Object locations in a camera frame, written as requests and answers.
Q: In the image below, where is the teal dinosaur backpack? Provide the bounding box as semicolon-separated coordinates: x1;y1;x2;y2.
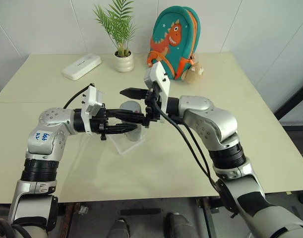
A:
146;6;201;81

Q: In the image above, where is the white ribbed plant pot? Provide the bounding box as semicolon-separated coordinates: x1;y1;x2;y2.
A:
114;50;135;73

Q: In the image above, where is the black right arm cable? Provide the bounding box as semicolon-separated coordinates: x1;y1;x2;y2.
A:
152;98;216;185
172;118;219;189

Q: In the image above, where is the white tape label blue writing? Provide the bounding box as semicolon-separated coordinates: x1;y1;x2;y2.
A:
32;129;52;144

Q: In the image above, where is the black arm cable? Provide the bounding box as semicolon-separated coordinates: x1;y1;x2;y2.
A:
172;118;219;189
152;98;216;185
62;83;93;110

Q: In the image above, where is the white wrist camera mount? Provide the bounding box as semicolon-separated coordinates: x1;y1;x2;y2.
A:
80;85;105;136
143;61;172;124

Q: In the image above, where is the dark rounded shape under table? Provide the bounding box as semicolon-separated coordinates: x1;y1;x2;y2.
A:
164;212;192;238
108;217;131;238

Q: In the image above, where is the green artificial palm plant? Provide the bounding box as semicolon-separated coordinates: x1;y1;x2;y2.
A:
92;0;137;57

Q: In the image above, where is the grey jar lid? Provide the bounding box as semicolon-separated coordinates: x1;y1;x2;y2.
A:
119;100;142;116

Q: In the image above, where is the black flat bar under table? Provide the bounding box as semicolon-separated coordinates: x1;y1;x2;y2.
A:
120;208;162;217

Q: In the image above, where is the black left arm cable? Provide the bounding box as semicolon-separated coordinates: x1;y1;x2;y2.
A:
62;83;93;110

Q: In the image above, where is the tan plush keychain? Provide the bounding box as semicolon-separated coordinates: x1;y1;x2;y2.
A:
182;60;205;84

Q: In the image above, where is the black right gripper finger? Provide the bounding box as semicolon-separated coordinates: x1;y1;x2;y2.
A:
116;116;153;128
119;87;149;100

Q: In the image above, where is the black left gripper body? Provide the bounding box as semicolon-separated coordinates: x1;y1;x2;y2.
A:
90;108;110;142

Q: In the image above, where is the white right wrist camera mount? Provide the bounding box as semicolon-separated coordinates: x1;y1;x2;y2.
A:
143;61;172;124

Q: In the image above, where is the grey jar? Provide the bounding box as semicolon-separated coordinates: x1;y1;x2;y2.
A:
124;116;144;143

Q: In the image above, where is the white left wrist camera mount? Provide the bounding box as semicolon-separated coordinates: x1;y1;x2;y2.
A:
80;85;105;136

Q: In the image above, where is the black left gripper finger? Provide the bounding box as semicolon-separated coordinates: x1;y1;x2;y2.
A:
107;124;139;134
107;108;143;119

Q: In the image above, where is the white oblong case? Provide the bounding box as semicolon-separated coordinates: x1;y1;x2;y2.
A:
61;53;103;81

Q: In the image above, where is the clear acrylic box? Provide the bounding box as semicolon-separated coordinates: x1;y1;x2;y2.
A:
108;119;145;155

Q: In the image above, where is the black cable loop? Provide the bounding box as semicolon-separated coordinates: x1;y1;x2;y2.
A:
0;217;27;238

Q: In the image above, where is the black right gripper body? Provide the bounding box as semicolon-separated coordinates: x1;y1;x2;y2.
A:
144;84;165;128

